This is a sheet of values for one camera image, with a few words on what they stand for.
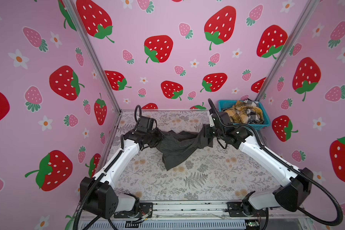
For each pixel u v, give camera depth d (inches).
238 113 41.6
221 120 22.1
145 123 24.2
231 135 21.4
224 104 45.1
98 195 15.6
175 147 31.4
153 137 27.0
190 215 28.8
